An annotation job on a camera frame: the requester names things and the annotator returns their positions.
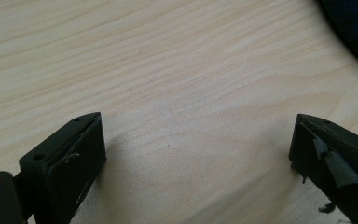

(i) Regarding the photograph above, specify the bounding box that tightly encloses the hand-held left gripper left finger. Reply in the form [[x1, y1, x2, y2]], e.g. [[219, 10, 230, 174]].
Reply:
[[19, 111, 107, 224]]

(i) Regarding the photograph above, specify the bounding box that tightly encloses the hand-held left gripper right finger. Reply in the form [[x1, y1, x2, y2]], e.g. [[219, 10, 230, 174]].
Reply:
[[288, 113, 358, 224]]

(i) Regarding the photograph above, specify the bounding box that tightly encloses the dark blue cloth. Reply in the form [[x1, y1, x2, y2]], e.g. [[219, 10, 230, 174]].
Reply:
[[315, 0, 358, 77]]

